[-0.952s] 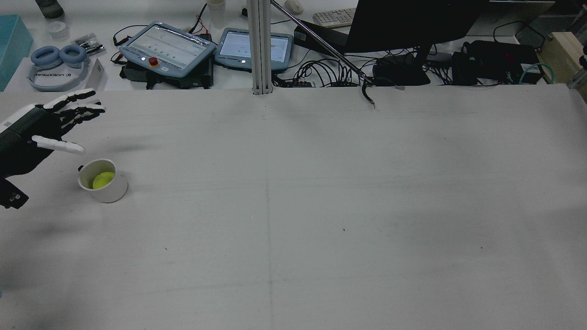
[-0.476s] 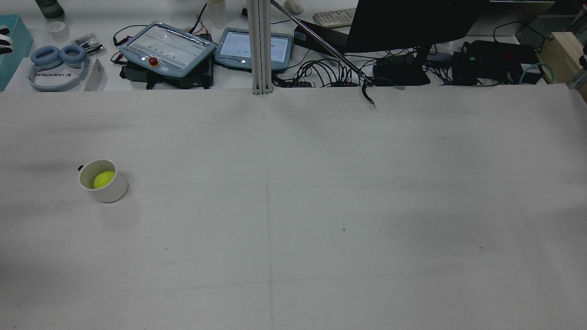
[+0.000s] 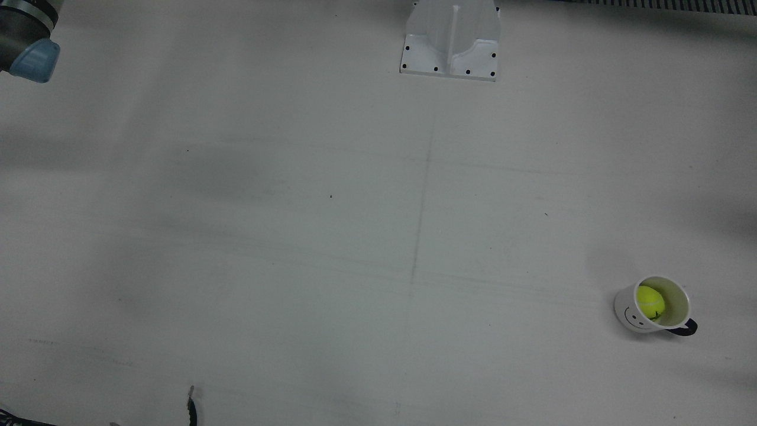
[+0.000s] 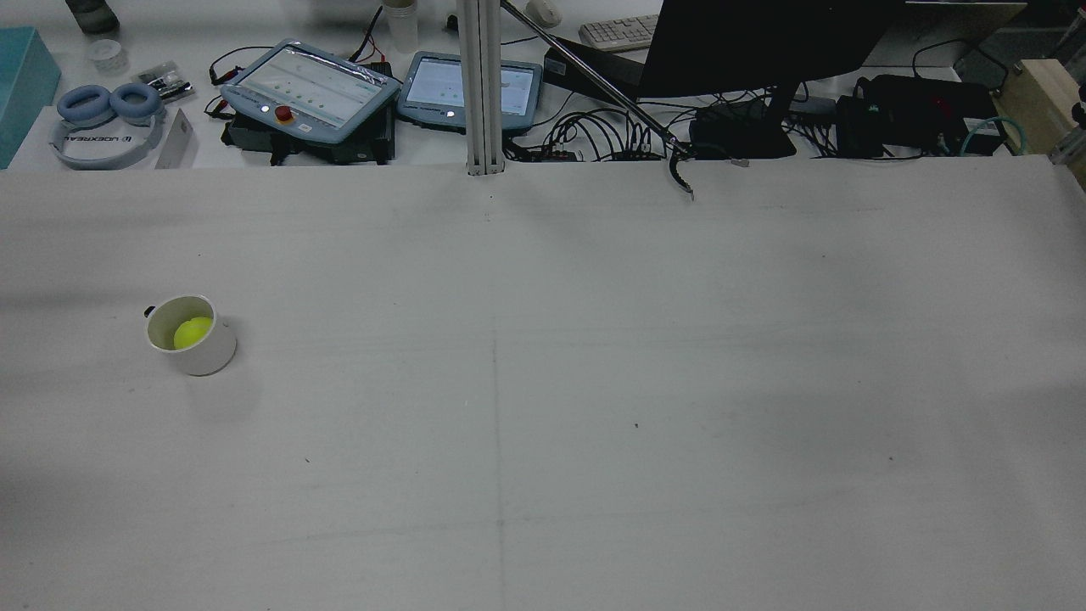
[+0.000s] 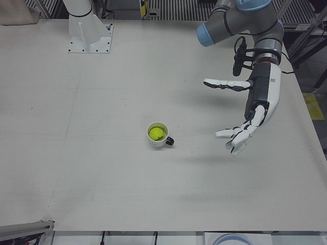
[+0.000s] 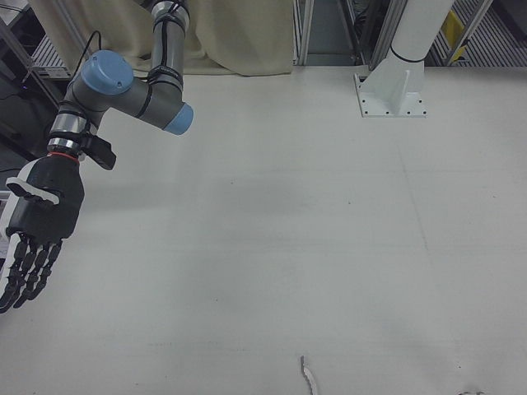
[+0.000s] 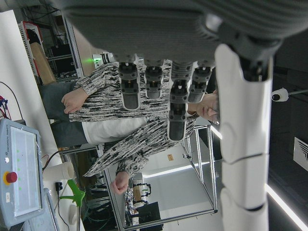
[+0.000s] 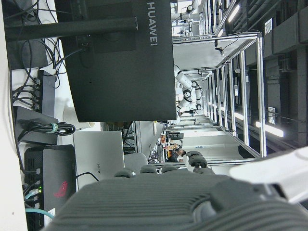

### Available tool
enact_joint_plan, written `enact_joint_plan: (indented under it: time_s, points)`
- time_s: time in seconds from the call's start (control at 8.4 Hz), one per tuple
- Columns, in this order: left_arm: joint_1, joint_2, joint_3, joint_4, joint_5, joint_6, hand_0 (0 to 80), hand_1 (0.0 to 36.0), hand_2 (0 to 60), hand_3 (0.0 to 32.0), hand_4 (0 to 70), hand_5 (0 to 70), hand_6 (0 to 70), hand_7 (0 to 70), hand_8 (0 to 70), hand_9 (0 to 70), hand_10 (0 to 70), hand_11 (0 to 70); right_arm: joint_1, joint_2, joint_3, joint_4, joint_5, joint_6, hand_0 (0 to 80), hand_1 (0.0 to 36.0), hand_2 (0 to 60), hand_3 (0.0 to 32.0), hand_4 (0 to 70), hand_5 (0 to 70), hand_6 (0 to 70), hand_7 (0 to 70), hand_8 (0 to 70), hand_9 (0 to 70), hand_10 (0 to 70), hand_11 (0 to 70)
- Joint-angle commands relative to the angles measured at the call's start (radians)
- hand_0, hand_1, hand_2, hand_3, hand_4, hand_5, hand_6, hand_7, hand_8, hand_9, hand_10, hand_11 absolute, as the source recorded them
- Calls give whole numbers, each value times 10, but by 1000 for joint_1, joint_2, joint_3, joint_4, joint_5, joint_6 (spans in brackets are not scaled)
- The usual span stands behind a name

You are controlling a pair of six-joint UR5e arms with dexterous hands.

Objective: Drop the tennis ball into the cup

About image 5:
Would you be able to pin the aluminium side frame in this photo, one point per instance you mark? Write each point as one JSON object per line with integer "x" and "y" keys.
{"x": 321, "y": 51}

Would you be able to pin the grey slatted grille panel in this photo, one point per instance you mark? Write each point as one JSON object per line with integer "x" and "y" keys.
{"x": 178, "y": 10}

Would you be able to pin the aluminium profile bar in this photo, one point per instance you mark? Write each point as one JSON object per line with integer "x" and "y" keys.
{"x": 25, "y": 227}

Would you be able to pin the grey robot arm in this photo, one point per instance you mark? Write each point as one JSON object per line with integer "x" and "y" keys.
{"x": 242, "y": 23}

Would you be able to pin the yellow object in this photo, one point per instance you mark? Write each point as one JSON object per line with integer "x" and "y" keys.
{"x": 143, "y": 7}

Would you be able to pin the white pedestal column with base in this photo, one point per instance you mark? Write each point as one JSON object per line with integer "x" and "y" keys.
{"x": 79, "y": 25}

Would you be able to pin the yellow tennis ball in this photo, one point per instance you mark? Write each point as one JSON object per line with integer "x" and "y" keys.
{"x": 155, "y": 134}

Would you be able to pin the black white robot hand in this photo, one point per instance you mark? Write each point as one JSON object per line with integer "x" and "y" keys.
{"x": 265, "y": 86}

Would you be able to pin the beige curtain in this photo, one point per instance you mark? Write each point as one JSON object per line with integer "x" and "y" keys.
{"x": 15, "y": 12}

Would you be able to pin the yellow floor tape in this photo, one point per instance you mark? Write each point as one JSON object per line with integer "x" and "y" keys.
{"x": 314, "y": 107}

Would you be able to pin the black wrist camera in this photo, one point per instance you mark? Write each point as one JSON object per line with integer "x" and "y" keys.
{"x": 238, "y": 61}

